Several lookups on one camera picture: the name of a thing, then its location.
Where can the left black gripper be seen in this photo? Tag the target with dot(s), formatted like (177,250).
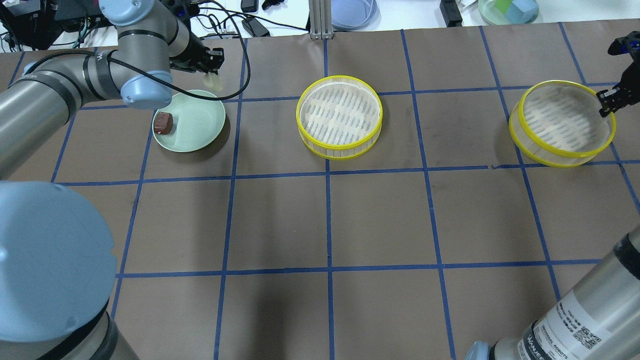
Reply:
(191,51)

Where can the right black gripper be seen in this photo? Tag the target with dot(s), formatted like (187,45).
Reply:
(627,79)

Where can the yellow bamboo steamer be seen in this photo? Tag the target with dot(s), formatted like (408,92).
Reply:
(557,123)
(339,117)

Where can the white steamed bun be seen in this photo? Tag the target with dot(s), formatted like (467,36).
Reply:
(213,82)

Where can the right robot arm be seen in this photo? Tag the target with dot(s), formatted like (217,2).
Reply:
(597,319)

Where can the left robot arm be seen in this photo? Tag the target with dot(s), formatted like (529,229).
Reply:
(57,267)

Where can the black power adapter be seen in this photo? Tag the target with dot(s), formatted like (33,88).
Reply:
(254,28)

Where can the light green plate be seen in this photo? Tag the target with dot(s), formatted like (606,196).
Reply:
(196,123)

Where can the brown steamed bun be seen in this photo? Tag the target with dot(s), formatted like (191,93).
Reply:
(163,123)

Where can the blue plate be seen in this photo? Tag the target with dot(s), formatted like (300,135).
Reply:
(350,15)

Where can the green bowl with blocks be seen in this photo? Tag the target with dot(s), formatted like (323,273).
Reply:
(508,12)

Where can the aluminium frame post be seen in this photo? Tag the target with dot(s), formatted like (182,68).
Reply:
(320,17)

